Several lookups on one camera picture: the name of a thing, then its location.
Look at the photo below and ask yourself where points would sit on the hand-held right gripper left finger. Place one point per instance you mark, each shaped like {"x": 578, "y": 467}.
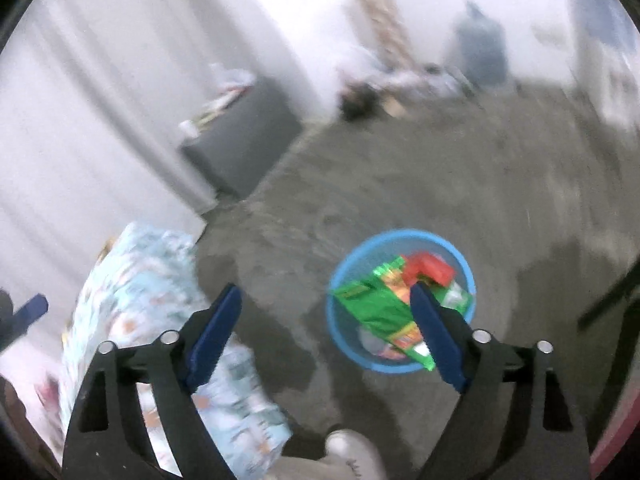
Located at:
{"x": 215, "y": 340}

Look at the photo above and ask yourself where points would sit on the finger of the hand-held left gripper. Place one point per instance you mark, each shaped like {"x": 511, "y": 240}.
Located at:
{"x": 30, "y": 311}

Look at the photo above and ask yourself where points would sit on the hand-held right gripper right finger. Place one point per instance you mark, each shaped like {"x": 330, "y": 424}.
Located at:
{"x": 440, "y": 340}

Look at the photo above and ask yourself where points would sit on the red box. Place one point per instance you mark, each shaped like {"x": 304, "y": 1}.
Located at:
{"x": 430, "y": 267}

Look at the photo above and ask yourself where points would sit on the green snack packet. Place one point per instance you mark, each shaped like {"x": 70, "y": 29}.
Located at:
{"x": 375, "y": 305}

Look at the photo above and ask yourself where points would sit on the blue plastic wastebasket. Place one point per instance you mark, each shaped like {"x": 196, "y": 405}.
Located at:
{"x": 375, "y": 247}

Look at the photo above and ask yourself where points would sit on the blue floral cloth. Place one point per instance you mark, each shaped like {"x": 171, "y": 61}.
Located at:
{"x": 150, "y": 280}

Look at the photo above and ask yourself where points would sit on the white shoe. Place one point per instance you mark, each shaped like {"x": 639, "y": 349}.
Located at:
{"x": 352, "y": 455}

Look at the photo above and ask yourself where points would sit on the black stand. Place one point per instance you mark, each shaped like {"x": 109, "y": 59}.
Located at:
{"x": 607, "y": 300}

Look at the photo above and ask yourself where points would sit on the grey cabinet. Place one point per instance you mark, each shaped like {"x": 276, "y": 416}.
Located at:
{"x": 245, "y": 145}

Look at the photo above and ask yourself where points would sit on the pink printed blanket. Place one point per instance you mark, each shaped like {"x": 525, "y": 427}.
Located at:
{"x": 620, "y": 440}

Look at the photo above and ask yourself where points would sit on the grey curtain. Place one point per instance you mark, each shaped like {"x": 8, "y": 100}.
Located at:
{"x": 100, "y": 110}

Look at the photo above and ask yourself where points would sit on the brown paper piece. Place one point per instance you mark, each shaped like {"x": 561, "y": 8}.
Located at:
{"x": 395, "y": 106}

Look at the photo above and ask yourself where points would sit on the dark bag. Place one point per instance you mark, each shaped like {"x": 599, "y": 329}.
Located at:
{"x": 357, "y": 102}

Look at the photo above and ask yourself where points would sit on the heap of clear plastic packets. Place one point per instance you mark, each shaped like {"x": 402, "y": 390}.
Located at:
{"x": 425, "y": 82}

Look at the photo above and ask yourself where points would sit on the blue water jug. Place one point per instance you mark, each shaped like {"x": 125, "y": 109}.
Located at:
{"x": 477, "y": 45}

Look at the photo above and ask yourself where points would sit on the white water dispenser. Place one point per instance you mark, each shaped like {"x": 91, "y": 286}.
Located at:
{"x": 610, "y": 80}

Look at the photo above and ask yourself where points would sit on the patterned cardboard column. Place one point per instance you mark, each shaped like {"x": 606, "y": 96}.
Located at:
{"x": 380, "y": 15}

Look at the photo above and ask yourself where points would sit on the blue dispenser water bottle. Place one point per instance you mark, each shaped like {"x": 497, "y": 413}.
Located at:
{"x": 605, "y": 5}

